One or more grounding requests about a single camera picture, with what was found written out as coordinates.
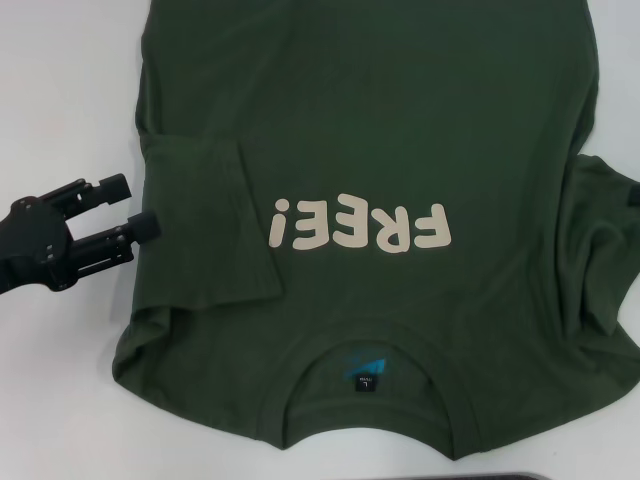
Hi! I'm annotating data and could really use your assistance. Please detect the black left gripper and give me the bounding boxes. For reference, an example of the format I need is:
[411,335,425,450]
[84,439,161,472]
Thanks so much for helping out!
[0,173,161,296]

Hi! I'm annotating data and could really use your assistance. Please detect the dark green FREE t-shirt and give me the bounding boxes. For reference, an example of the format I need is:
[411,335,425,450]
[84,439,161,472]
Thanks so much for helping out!
[113,0,640,464]

